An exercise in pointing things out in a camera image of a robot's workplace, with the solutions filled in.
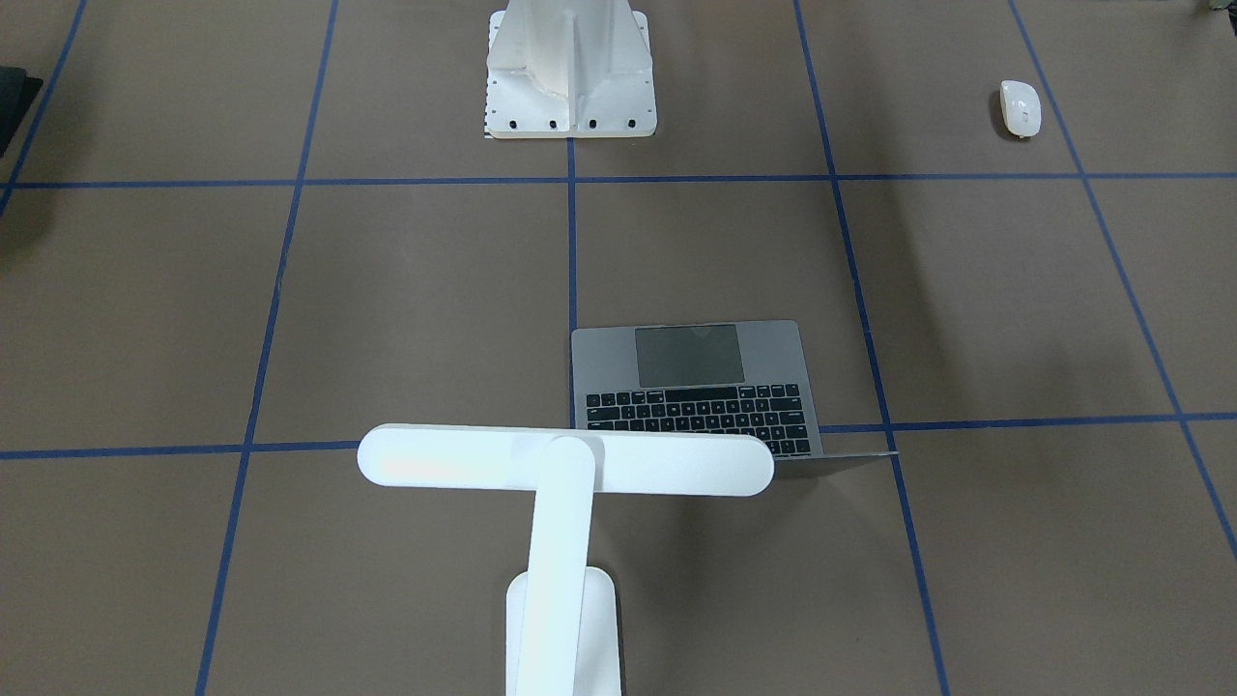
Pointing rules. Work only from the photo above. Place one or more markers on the grey laptop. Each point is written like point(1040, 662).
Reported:
point(745, 378)

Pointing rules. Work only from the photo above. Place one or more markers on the white computer mouse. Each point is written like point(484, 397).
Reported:
point(1021, 109)

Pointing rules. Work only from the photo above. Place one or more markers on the black mouse pad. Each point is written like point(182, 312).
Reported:
point(18, 92)

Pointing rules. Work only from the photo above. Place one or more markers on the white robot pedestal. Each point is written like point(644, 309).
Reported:
point(569, 69)

